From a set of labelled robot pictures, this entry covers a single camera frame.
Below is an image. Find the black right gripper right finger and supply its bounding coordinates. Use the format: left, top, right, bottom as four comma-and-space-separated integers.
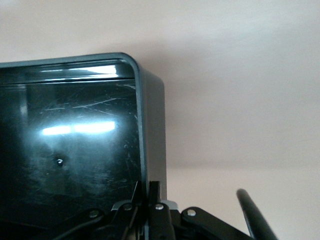
147, 180, 251, 240

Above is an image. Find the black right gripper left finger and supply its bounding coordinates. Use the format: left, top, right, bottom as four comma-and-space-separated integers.
57, 180, 140, 240

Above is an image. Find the black rectangular plastic tray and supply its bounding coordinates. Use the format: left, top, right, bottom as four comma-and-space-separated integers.
0, 51, 166, 240

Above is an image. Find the brown table cover sheet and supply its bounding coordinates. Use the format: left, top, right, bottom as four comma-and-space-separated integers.
0, 0, 320, 240

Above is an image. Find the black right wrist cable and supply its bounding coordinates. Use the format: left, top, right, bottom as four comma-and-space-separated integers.
235, 188, 279, 240

